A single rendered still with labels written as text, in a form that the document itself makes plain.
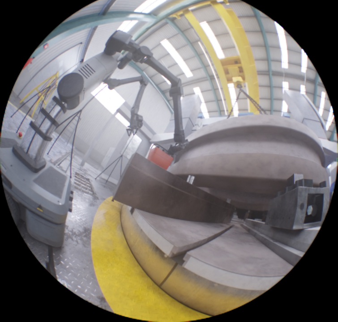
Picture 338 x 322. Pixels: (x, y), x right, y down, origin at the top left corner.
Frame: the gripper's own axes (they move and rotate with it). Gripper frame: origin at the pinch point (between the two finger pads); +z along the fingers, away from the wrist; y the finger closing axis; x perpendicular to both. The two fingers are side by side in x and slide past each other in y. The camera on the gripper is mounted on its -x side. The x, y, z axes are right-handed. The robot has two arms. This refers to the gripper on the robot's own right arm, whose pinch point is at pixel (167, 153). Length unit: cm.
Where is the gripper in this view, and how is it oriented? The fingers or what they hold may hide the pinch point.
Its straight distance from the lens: 94.1
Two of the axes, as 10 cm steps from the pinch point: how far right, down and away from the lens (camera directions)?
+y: -7.6, -5.1, -4.0
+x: -2.5, 8.0, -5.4
